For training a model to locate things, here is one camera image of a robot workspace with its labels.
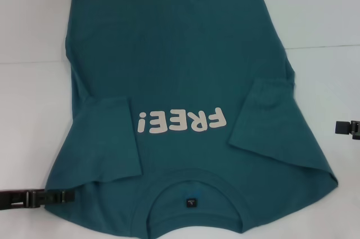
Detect teal t-shirt with FREE print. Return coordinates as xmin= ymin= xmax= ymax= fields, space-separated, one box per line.
xmin=42 ymin=0 xmax=340 ymax=236

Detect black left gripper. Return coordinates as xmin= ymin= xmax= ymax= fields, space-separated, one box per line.
xmin=0 ymin=190 xmax=77 ymax=210

